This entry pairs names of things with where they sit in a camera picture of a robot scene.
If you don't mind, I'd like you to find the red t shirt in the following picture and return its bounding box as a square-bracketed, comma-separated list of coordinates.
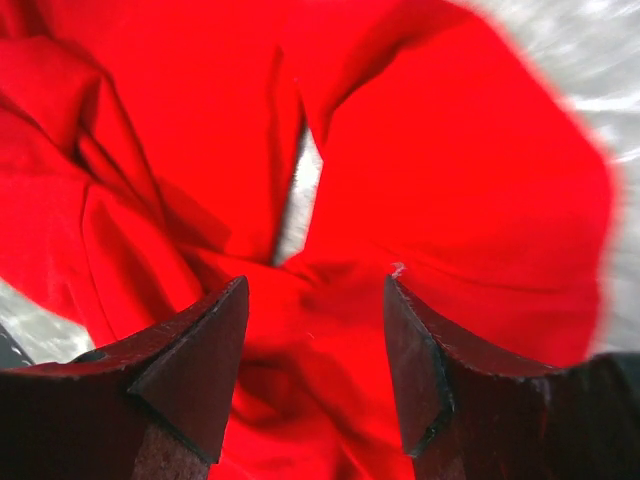
[1, 1, 612, 479]

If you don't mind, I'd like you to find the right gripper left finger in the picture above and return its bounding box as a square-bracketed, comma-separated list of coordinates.
[1, 276, 249, 479]

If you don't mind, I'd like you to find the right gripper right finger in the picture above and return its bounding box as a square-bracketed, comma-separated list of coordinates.
[384, 278, 639, 479]

